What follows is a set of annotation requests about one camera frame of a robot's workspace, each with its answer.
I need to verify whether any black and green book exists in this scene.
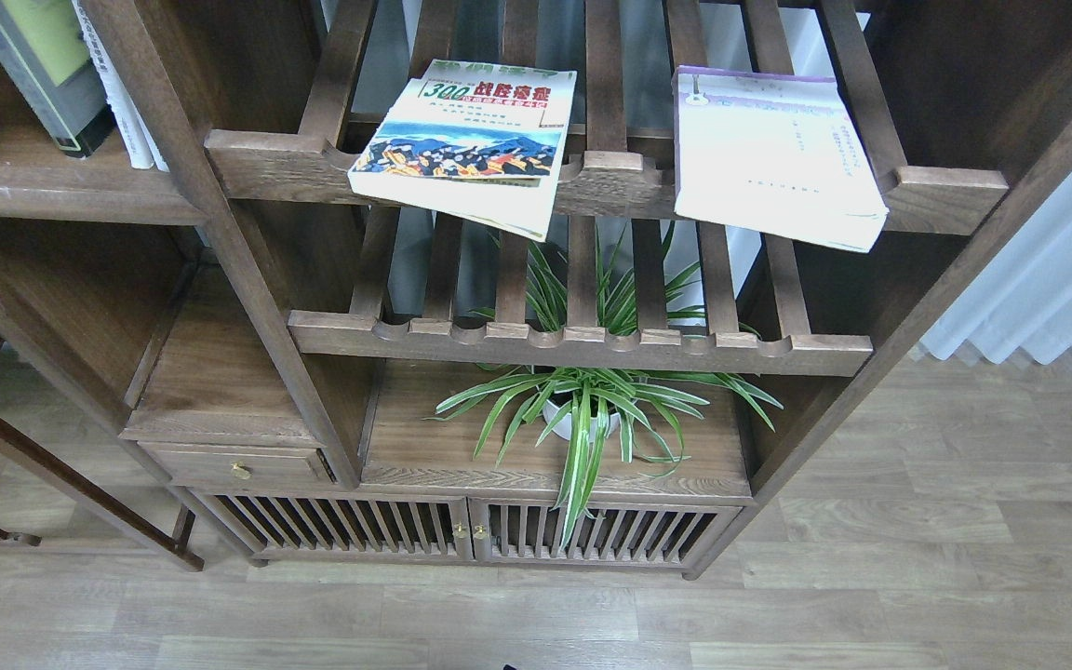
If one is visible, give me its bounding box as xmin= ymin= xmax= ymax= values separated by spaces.
xmin=0 ymin=1 xmax=114 ymax=158

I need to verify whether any white plant pot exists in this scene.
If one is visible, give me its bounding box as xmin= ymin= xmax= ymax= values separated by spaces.
xmin=542 ymin=392 xmax=621 ymax=444

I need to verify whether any green spider plant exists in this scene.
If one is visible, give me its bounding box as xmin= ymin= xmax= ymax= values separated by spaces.
xmin=429 ymin=243 xmax=784 ymax=551

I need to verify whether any dark wooden bookshelf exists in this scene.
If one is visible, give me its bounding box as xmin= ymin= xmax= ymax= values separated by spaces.
xmin=0 ymin=1 xmax=1072 ymax=580

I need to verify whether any colourful cover paperback book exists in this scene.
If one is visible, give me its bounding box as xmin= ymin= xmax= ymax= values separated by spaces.
xmin=348 ymin=60 xmax=577 ymax=242

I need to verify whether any white purple-edged book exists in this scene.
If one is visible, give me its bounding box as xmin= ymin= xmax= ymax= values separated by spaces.
xmin=674 ymin=65 xmax=888 ymax=253

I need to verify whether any brass drawer knob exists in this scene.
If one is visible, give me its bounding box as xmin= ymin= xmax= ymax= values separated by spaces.
xmin=230 ymin=461 xmax=254 ymax=480

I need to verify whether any white upright book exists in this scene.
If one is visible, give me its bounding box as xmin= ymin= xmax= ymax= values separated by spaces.
xmin=73 ymin=1 xmax=168 ymax=172

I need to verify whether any white curtain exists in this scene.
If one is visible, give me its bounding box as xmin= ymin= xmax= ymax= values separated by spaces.
xmin=919 ymin=173 xmax=1072 ymax=364

